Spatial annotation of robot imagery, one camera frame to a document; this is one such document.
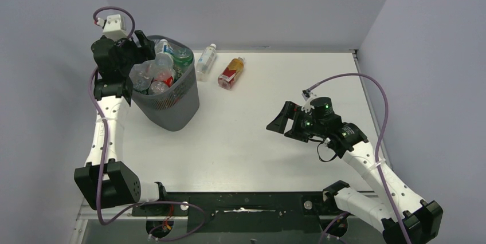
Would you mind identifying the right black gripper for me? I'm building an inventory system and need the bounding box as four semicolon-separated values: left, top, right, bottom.
266;101;325;142

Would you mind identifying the plain clear bottle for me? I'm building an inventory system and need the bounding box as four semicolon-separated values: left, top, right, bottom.
130;62;153;93

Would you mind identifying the pink blue label bottle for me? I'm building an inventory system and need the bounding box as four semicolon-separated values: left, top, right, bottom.
151;39;174;77

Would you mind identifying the green tinted bottle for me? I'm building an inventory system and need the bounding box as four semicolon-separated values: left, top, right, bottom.
173;48;193;77

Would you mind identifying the red yellow label bottle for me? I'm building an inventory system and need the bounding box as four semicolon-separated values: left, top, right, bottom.
217;57;245;90

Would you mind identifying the grey ribbed waste bin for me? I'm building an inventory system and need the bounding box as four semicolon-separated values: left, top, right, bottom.
132;35;199;131

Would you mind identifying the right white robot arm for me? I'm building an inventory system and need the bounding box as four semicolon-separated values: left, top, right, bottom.
266;97;444;243

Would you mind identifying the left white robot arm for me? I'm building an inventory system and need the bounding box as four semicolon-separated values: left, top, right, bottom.
74;30;164;211

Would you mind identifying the clear bottle white label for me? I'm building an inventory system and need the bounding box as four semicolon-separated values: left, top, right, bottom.
195;44;217;81

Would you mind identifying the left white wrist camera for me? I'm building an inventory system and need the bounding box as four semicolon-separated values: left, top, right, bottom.
103;14;128;41

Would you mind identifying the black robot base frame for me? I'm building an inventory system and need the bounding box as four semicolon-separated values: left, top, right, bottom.
132;191;341;233

